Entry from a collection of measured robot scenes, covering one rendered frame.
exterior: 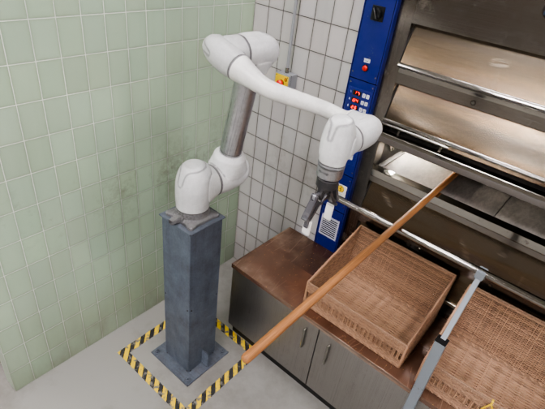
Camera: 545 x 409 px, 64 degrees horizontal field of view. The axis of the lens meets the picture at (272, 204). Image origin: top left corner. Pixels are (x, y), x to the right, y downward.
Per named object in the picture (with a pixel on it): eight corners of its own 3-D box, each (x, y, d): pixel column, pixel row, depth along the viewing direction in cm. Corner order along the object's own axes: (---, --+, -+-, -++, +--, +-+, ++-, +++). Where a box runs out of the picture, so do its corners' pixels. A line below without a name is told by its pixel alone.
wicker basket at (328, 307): (349, 260, 257) (360, 222, 242) (440, 314, 230) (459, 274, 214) (300, 303, 224) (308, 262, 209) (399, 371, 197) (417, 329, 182)
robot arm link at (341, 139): (336, 173, 138) (358, 161, 146) (348, 127, 129) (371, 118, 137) (309, 158, 143) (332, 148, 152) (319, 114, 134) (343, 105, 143)
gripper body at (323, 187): (326, 167, 152) (321, 190, 157) (312, 175, 146) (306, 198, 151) (345, 176, 148) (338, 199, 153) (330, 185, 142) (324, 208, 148)
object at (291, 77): (281, 87, 247) (283, 69, 241) (295, 92, 242) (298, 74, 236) (272, 89, 242) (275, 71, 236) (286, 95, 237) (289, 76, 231)
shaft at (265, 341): (246, 367, 121) (247, 360, 119) (238, 360, 122) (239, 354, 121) (464, 170, 236) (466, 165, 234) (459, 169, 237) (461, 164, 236)
